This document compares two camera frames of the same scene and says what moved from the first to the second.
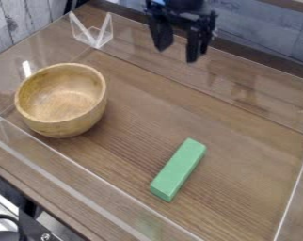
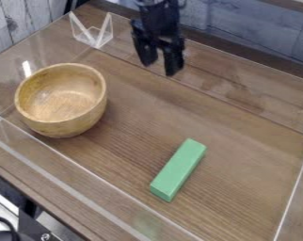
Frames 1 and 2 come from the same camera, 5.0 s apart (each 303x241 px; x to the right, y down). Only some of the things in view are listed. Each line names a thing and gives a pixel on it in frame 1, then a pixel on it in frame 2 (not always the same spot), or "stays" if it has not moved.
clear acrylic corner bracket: [93, 36] stays
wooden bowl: [60, 98] stays
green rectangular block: [176, 171] stays
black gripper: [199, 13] -> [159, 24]
